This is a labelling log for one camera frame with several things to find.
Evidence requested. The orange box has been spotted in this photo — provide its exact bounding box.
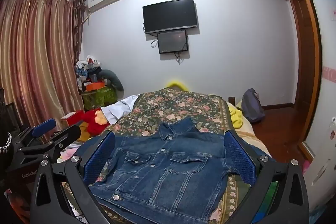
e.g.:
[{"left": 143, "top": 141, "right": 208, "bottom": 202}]
[{"left": 86, "top": 82, "right": 106, "bottom": 92}]

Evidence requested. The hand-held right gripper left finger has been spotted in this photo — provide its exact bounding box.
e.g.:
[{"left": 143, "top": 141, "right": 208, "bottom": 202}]
[{"left": 29, "top": 132, "right": 117, "bottom": 224}]

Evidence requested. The black wall television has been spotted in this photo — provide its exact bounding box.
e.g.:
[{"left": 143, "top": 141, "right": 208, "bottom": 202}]
[{"left": 142, "top": 0, "right": 198, "bottom": 34}]

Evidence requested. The pink wall border sticker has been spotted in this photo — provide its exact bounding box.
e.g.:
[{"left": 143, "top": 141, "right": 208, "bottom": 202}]
[{"left": 323, "top": 66, "right": 336, "bottom": 80}]

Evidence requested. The black television cable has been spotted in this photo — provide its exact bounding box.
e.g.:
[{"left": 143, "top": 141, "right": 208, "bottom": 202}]
[{"left": 143, "top": 21, "right": 159, "bottom": 48}]

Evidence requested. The stack of printed papers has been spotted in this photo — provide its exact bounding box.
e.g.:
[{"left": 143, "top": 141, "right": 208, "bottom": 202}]
[{"left": 59, "top": 182, "right": 87, "bottom": 224}]

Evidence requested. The grey plush cushion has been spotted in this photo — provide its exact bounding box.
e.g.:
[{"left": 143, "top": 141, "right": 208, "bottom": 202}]
[{"left": 98, "top": 70, "right": 124, "bottom": 98}]

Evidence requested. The yellow fuzzy object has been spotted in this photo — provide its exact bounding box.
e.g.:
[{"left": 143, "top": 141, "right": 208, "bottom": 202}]
[{"left": 164, "top": 79, "right": 189, "bottom": 90}]

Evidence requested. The white pillow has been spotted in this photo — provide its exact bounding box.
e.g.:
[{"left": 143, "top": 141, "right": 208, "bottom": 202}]
[{"left": 101, "top": 95, "right": 139, "bottom": 125}]

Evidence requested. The green box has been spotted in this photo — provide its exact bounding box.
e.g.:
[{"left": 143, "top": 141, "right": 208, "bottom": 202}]
[{"left": 81, "top": 86, "right": 117, "bottom": 110}]

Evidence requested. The red white box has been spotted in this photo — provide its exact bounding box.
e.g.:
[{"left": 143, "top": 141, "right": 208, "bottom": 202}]
[{"left": 61, "top": 111, "right": 85, "bottom": 125}]

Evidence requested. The red plush toy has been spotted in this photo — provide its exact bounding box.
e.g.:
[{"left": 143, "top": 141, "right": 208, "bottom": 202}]
[{"left": 83, "top": 109, "right": 111, "bottom": 134}]

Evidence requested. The blue denim jacket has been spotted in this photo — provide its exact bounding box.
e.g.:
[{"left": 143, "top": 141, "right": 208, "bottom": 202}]
[{"left": 89, "top": 117, "right": 247, "bottom": 223}]

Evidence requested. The crumpled yellow cloth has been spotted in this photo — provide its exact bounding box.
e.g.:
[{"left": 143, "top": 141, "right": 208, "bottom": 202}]
[{"left": 227, "top": 103, "right": 246, "bottom": 129}]

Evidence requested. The pile of clothes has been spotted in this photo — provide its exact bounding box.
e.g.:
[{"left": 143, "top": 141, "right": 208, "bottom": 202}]
[{"left": 75, "top": 54, "right": 102, "bottom": 83}]

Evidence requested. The striped pink gold curtain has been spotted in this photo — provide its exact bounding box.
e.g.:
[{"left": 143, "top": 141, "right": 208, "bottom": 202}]
[{"left": 0, "top": 0, "right": 85, "bottom": 141}]

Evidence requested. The floral green blanket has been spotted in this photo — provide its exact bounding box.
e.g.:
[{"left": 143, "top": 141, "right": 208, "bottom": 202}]
[{"left": 60, "top": 89, "right": 279, "bottom": 224}]

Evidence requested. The wooden door frame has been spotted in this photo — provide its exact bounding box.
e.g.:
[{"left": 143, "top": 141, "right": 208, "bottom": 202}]
[{"left": 282, "top": 0, "right": 322, "bottom": 161}]

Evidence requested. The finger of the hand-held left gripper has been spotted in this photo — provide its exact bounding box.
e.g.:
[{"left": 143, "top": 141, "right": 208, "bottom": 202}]
[
  {"left": 17, "top": 123, "right": 83, "bottom": 165},
  {"left": 16, "top": 119, "right": 57, "bottom": 148}
]

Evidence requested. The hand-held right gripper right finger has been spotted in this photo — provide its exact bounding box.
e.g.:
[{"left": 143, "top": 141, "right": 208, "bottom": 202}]
[{"left": 218, "top": 130, "right": 310, "bottom": 224}]

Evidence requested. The black monitor cable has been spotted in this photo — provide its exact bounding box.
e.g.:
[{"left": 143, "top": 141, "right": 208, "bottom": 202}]
[{"left": 174, "top": 51, "right": 185, "bottom": 65}]

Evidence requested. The bed with yellow sheet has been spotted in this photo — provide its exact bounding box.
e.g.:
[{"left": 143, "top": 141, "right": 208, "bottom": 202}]
[{"left": 228, "top": 96, "right": 273, "bottom": 159}]

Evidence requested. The wooden nightstand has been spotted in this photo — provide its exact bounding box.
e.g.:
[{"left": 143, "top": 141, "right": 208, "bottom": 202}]
[{"left": 61, "top": 119, "right": 93, "bottom": 142}]

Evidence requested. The grey purple backpack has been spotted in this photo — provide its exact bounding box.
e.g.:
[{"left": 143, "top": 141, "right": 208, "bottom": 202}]
[{"left": 241, "top": 88, "right": 265, "bottom": 124}]

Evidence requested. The small black wall monitor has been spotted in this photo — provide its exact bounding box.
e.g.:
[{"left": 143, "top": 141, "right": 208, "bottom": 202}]
[{"left": 157, "top": 30, "right": 189, "bottom": 54}]

